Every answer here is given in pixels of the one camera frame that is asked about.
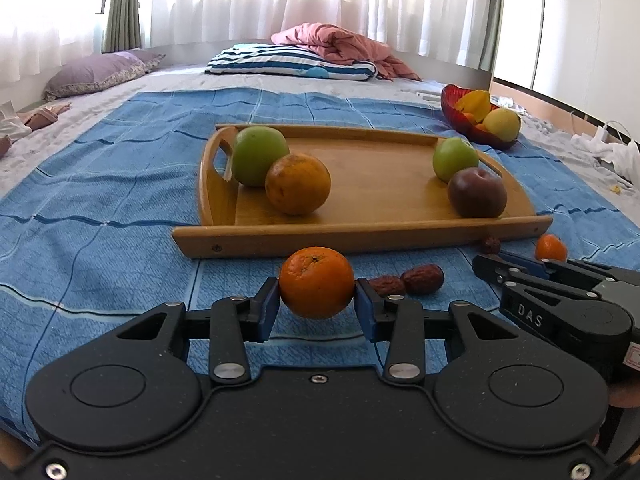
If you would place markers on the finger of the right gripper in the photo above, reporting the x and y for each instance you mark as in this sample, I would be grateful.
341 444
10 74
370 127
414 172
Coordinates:
554 269
562 278

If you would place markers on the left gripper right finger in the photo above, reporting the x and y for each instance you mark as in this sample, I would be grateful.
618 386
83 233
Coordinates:
490 381

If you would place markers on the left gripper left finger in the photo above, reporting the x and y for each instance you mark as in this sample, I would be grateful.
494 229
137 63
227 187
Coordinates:
145 379

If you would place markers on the small tangerine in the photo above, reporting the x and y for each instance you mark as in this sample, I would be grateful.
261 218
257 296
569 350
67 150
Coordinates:
550 247

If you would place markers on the small dark red date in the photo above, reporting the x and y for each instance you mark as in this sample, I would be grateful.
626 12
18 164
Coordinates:
490 246

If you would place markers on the wrinkled red date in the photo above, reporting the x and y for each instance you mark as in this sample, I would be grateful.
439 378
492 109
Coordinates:
423 280

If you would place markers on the small orange mandarin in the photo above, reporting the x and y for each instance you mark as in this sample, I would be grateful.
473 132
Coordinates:
316 283

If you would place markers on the right hand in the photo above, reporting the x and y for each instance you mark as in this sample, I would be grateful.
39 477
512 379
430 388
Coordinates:
625 396

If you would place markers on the dark red apple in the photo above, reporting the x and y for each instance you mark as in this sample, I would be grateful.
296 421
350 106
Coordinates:
477 193

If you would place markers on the white clothes pile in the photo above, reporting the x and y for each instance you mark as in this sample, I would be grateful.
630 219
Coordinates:
624 158

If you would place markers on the right green apple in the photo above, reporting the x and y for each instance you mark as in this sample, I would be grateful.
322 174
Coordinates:
452 155

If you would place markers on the green apple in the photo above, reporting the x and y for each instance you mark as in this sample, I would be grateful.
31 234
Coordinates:
452 155
256 148

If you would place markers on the wooden serving tray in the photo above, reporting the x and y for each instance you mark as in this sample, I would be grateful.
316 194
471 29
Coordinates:
384 196

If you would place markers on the yellow pear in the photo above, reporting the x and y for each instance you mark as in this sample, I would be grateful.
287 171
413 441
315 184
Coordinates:
502 123

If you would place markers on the small orange in bowl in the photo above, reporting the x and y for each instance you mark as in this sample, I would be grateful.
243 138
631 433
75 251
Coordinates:
470 118

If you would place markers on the yellow starfruit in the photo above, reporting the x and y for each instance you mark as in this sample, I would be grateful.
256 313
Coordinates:
476 102

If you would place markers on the large orange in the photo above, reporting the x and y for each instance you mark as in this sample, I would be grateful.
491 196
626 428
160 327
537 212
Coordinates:
298 184

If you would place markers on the green drape right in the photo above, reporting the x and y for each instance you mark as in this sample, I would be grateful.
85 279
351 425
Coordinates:
491 39

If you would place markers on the green drape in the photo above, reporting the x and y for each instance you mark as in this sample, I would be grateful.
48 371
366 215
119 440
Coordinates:
122 31
491 39

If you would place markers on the left green apple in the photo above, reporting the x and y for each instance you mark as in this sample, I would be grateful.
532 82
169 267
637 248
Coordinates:
256 148

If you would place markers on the brown clothes pile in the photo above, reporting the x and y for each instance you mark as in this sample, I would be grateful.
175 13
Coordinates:
14 126

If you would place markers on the pink crumpled quilt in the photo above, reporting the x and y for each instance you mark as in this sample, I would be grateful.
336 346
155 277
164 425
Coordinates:
341 46

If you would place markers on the purple pillow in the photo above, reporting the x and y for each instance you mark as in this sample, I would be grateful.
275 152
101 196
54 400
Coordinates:
99 72

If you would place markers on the blue striped pillow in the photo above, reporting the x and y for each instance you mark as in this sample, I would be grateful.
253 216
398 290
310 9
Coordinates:
271 59

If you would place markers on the green drape left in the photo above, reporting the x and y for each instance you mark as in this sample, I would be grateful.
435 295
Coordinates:
122 31

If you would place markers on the white sheer curtain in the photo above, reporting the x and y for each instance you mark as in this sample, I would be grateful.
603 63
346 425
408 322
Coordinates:
40 35

